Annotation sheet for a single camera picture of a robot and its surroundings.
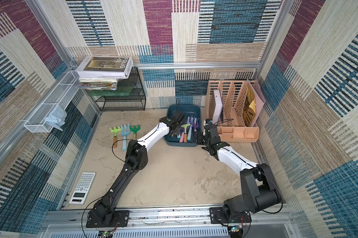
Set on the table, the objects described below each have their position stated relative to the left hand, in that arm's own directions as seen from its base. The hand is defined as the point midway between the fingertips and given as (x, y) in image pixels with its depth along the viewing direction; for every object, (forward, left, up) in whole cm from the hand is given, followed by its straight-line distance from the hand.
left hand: (174, 129), depth 107 cm
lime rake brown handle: (0, +43, -1) cm, 43 cm away
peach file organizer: (-6, -39, +7) cm, 40 cm away
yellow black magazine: (-6, -44, +24) cm, 51 cm away
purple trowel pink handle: (-4, -6, +2) cm, 7 cm away
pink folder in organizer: (-3, -49, +29) cm, 57 cm away
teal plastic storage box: (+18, -11, +1) cm, 21 cm away
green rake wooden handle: (+1, +28, -1) cm, 28 cm away
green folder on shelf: (+11, +35, +24) cm, 44 cm away
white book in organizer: (+2, -30, +13) cm, 33 cm away
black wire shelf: (+24, +30, +5) cm, 39 cm away
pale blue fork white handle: (-2, -11, +2) cm, 11 cm away
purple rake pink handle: (+2, -16, 0) cm, 16 cm away
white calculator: (-40, +49, -1) cm, 63 cm away
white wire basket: (0, +61, +32) cm, 69 cm away
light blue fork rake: (-1, +34, -2) cm, 34 cm away
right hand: (-12, -16, +11) cm, 23 cm away
